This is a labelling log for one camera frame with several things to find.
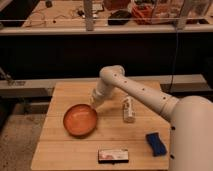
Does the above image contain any orange basket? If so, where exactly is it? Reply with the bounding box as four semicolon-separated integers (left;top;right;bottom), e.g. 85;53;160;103
131;4;153;25

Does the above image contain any blue sponge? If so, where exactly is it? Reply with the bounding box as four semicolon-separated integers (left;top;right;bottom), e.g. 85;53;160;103
146;132;167;157

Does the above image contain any black hanging cable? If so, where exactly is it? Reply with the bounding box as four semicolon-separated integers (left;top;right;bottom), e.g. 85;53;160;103
166;23;180;95

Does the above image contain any white and black box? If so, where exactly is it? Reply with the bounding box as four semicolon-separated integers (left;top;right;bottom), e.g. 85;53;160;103
98;149;129;164

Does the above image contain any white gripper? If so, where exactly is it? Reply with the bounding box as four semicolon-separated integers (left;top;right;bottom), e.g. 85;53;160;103
90;89;108;108

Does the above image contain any grey right post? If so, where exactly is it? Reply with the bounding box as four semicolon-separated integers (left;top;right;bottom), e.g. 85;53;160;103
176;0;193;30

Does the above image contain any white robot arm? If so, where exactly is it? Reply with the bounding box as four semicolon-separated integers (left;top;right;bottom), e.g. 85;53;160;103
91;65;213;171

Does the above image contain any white plastic bottle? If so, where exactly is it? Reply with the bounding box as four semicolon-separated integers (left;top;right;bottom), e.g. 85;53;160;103
122;96;135;123

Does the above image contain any grey vertical post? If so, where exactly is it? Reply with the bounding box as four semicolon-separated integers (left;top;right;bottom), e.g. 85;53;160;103
83;0;94;31

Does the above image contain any orange ceramic bowl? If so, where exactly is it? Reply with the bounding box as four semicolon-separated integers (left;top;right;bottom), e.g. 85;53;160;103
63;104;98;136

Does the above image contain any black computer mouse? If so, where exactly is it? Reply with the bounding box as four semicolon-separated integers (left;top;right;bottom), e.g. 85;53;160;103
107;10;132;25

